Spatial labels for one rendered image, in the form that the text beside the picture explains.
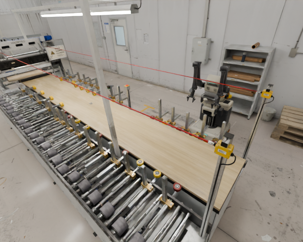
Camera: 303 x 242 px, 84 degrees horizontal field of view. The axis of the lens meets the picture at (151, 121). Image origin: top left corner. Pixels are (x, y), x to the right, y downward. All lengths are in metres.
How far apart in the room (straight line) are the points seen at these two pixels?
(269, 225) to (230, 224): 0.48
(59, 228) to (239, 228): 2.31
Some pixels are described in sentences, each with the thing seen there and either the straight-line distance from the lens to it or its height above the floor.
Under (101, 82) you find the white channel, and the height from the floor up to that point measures 1.78.
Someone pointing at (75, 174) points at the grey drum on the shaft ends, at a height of 0.85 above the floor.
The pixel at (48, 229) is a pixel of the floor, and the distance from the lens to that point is 2.95.
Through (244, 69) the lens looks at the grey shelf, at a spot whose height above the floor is 1.02.
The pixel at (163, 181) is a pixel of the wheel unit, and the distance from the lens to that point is 1.51.
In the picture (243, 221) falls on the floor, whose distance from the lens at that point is 2.79.
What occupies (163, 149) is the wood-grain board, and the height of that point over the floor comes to 0.90.
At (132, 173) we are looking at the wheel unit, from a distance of 1.91.
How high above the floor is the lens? 2.34
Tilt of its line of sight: 34 degrees down
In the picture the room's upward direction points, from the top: 3 degrees counter-clockwise
